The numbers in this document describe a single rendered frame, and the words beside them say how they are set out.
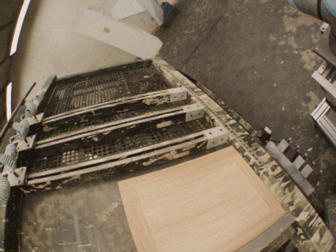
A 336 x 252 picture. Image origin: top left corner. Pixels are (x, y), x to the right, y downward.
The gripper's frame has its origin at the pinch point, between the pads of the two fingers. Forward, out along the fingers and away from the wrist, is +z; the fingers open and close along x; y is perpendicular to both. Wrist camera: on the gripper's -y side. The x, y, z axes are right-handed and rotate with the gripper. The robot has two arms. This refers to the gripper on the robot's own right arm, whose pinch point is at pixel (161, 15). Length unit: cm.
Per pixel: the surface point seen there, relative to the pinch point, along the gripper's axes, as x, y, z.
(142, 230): 10, 35, 46
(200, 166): -19, 17, 57
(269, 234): 14, -4, 67
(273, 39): -166, -93, 72
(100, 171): -10, 51, 33
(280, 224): 12, -10, 70
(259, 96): -126, -40, 112
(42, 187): 3, 76, 21
